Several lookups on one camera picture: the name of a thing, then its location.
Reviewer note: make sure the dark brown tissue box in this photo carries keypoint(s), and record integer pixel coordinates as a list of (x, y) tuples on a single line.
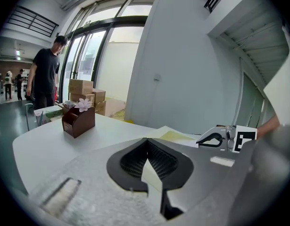
[(80, 122)]

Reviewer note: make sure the white table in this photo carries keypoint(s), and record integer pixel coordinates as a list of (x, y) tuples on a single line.
[(52, 149)]

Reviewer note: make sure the cream paper envelope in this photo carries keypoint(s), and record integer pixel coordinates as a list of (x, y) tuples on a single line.
[(177, 136)]

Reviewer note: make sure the white staircase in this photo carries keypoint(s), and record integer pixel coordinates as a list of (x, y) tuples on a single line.
[(258, 48)]

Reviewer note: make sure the pale pink artificial flower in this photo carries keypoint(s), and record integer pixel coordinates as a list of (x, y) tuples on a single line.
[(83, 104)]

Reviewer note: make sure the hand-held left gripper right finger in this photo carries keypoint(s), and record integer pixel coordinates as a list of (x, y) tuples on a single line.
[(206, 180)]

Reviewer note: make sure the black framed glass door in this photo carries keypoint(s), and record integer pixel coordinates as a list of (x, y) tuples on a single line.
[(100, 55)]

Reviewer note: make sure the white wall junction box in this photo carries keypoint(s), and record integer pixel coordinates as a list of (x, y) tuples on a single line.
[(157, 77)]

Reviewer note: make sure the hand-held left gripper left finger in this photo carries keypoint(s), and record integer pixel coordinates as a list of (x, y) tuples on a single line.
[(88, 185)]

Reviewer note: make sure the person's cream shirt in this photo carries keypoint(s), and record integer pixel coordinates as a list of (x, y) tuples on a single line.
[(284, 91)]

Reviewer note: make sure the green white tissue carton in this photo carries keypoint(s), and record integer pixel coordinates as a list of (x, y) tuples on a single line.
[(49, 114)]

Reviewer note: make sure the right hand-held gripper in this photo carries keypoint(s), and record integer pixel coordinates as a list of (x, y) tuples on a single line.
[(245, 134)]

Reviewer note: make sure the stack of cardboard boxes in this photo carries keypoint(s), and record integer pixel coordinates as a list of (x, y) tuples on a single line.
[(82, 87)]

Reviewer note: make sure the person's right forearm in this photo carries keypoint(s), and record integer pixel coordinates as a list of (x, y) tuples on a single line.
[(268, 127)]

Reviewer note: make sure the yellow plastic bag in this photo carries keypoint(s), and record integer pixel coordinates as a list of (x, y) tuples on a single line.
[(128, 121)]

